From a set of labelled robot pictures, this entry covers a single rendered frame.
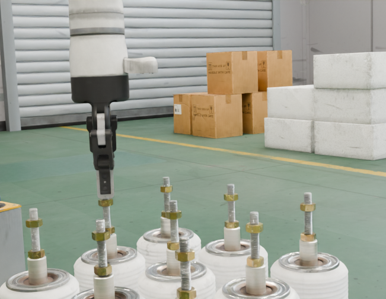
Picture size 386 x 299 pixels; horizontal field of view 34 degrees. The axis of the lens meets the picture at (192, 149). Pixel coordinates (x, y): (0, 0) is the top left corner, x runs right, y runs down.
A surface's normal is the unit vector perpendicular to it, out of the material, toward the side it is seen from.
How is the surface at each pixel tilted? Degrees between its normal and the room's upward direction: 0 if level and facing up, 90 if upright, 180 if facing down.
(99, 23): 90
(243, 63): 90
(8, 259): 90
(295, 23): 90
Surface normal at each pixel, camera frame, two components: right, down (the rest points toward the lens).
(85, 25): -0.22, 0.13
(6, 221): 0.77, 0.05
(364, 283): -0.04, -0.99
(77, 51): -0.56, 0.01
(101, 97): 0.16, 0.12
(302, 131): -0.82, 0.11
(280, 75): 0.52, 0.09
